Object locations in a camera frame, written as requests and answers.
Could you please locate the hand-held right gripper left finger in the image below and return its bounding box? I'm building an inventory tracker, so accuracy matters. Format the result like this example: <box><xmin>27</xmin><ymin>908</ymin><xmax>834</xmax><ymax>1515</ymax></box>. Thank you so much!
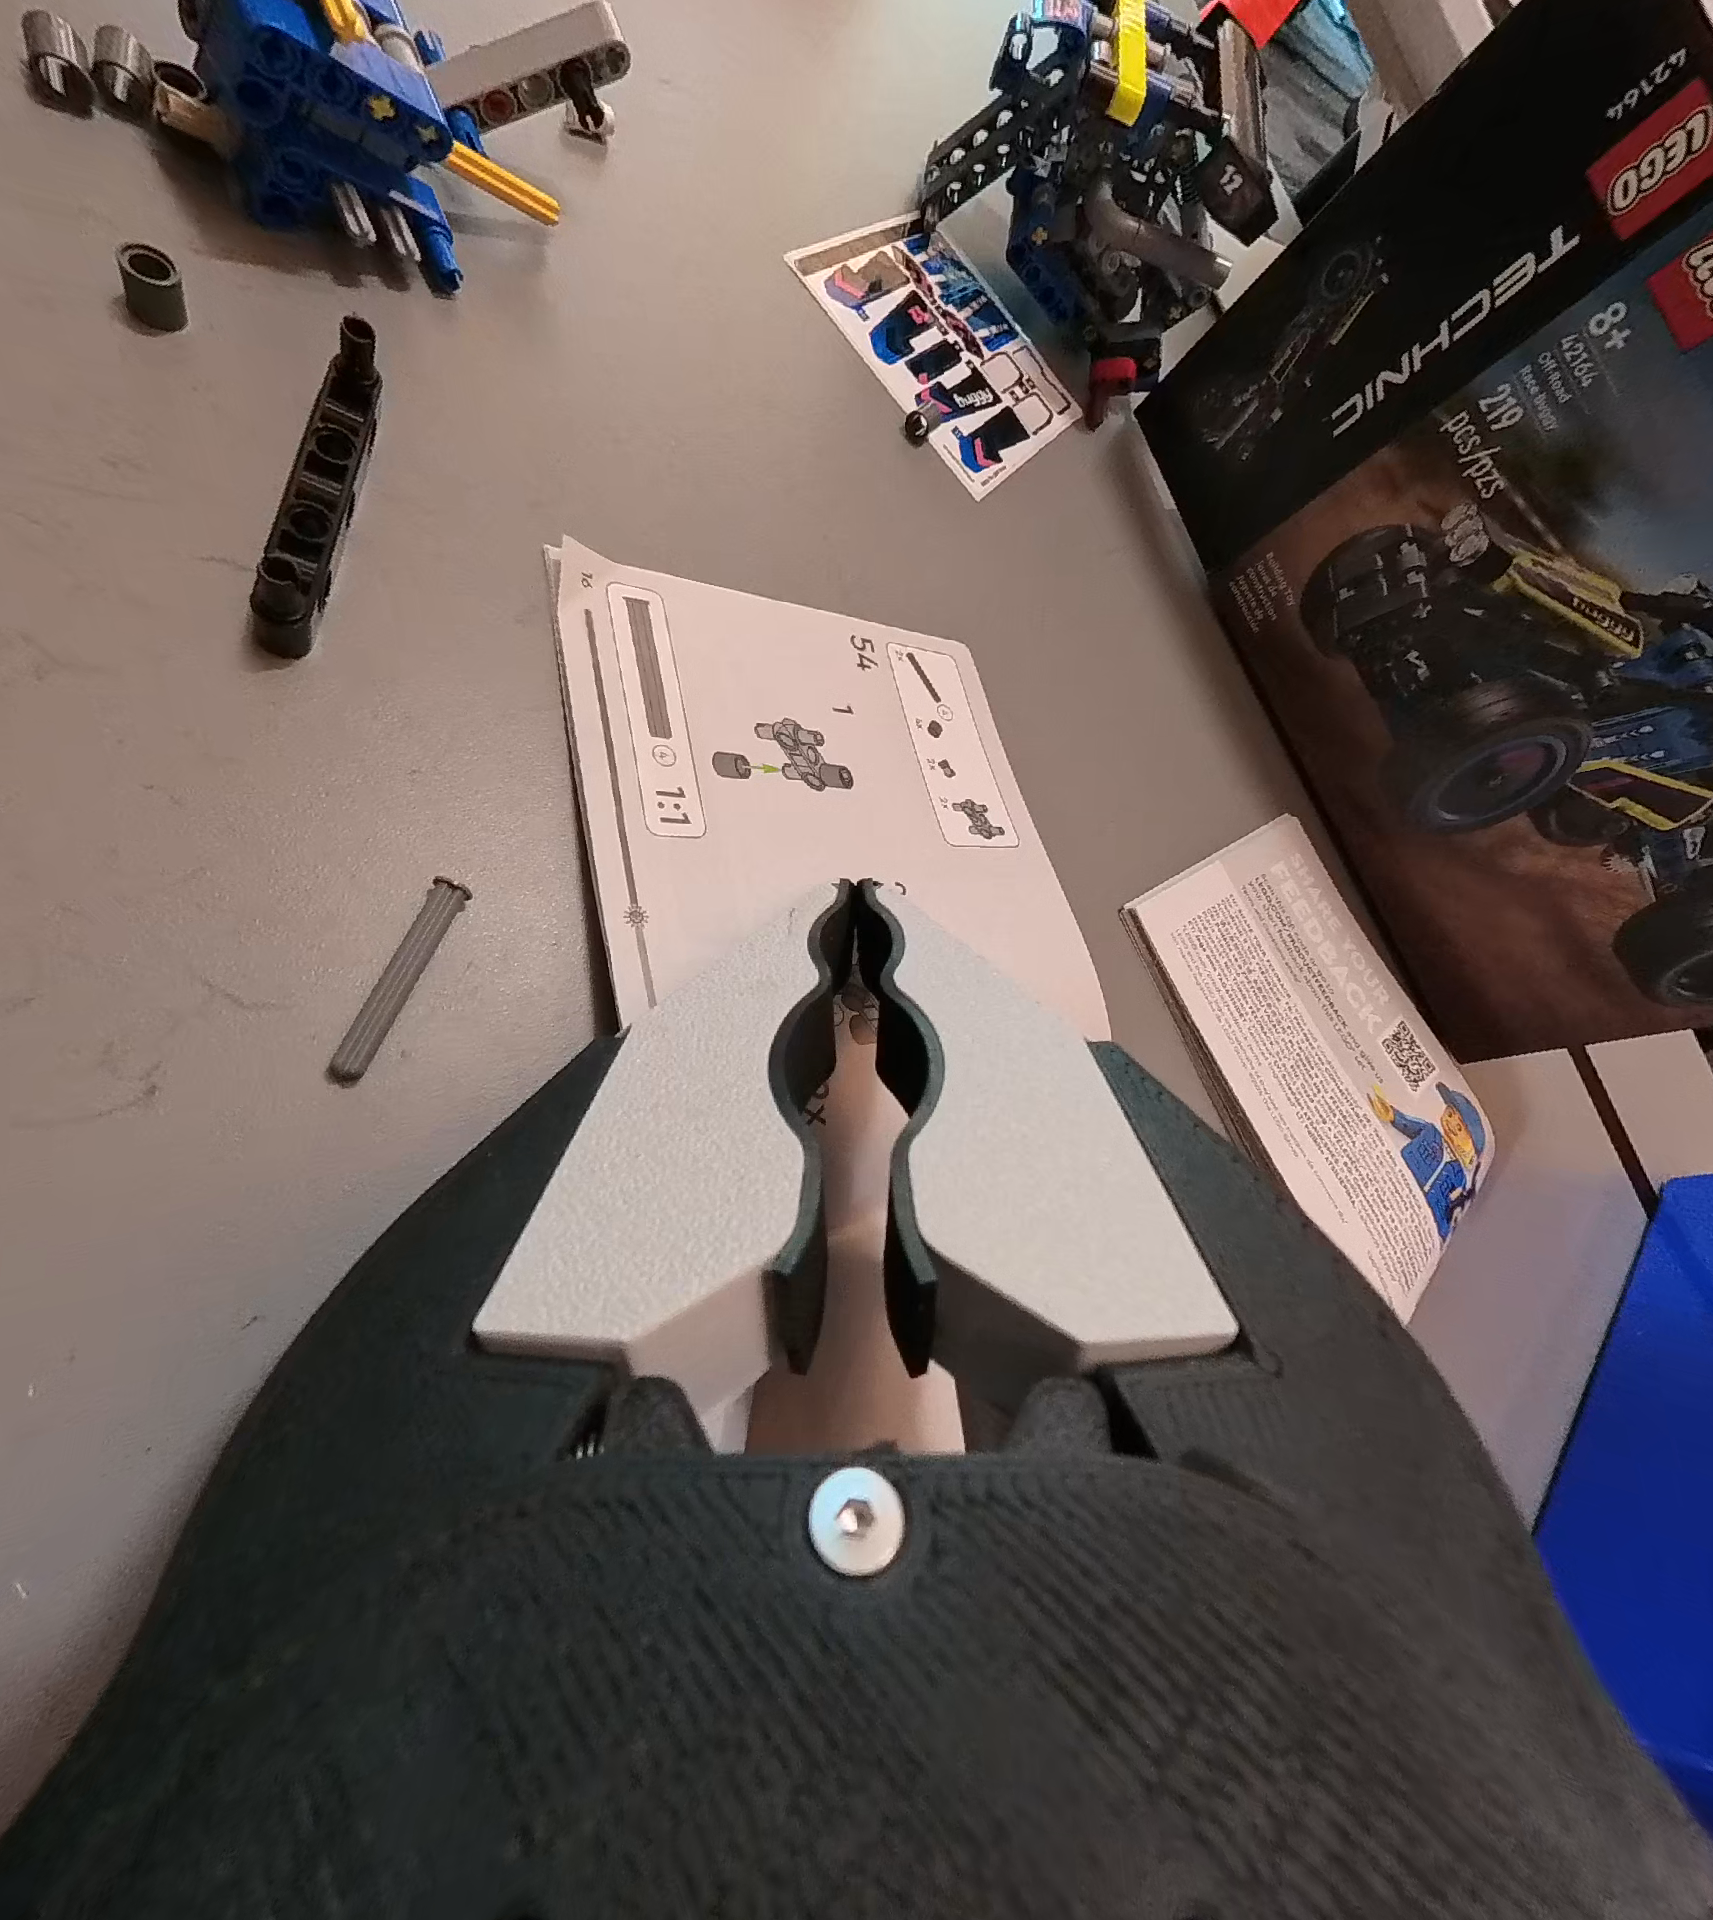
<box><xmin>469</xmin><ymin>877</ymin><xmax>859</xmax><ymax>1457</ymax></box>

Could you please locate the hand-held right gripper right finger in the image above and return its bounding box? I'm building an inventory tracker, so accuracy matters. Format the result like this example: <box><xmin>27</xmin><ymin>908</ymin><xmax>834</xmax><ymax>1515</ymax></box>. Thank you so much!
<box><xmin>857</xmin><ymin>877</ymin><xmax>1244</xmax><ymax>1457</ymax></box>

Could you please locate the dark grey lego axle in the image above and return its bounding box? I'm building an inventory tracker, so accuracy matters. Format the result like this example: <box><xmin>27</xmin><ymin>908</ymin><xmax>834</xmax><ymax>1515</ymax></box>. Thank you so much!
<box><xmin>328</xmin><ymin>875</ymin><xmax>474</xmax><ymax>1087</ymax></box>

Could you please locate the lego instruction booklet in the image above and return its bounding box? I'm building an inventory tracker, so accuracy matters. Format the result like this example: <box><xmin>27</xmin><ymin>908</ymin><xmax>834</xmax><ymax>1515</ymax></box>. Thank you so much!
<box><xmin>543</xmin><ymin>535</ymin><xmax>1114</xmax><ymax>1457</ymax></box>

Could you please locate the buggy picture lego box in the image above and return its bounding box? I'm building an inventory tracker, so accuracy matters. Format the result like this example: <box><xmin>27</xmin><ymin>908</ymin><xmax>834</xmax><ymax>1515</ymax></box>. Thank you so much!
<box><xmin>1137</xmin><ymin>0</ymin><xmax>1713</xmax><ymax>1174</ymax></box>

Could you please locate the black lego beam with pin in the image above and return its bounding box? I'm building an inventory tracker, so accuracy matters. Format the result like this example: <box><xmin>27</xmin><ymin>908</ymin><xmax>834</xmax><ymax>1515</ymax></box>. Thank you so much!
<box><xmin>248</xmin><ymin>317</ymin><xmax>384</xmax><ymax>658</ymax></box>

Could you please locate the black and blue lego chassis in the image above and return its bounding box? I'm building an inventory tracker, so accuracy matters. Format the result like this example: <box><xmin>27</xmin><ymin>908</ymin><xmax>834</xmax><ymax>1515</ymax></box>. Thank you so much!
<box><xmin>915</xmin><ymin>0</ymin><xmax>1276</xmax><ymax>431</ymax></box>

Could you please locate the blue lego gearbox assembly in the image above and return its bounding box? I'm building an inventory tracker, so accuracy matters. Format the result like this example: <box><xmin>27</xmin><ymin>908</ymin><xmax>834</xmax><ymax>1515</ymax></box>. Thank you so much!
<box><xmin>151</xmin><ymin>0</ymin><xmax>632</xmax><ymax>294</ymax></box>

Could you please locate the white printed leaflet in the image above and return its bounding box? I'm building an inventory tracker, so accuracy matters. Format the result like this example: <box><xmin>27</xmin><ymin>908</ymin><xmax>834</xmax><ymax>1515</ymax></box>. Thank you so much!
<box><xmin>1119</xmin><ymin>815</ymin><xmax>1499</xmax><ymax>1322</ymax></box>

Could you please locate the blue and black sticker sheet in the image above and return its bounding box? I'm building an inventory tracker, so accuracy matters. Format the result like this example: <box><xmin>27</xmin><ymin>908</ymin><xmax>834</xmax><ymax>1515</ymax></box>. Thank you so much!
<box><xmin>785</xmin><ymin>209</ymin><xmax>1084</xmax><ymax>501</ymax></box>

